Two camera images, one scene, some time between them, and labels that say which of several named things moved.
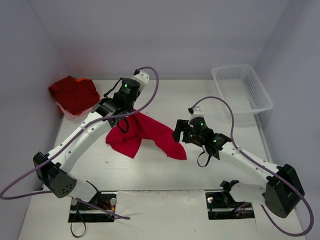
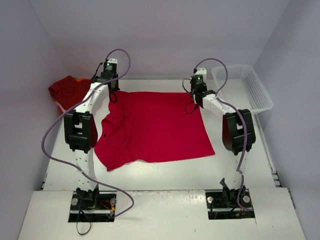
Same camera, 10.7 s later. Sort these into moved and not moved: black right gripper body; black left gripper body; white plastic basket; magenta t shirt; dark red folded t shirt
Moved: black left gripper body; black right gripper body; magenta t shirt
Not moved: dark red folded t shirt; white plastic basket
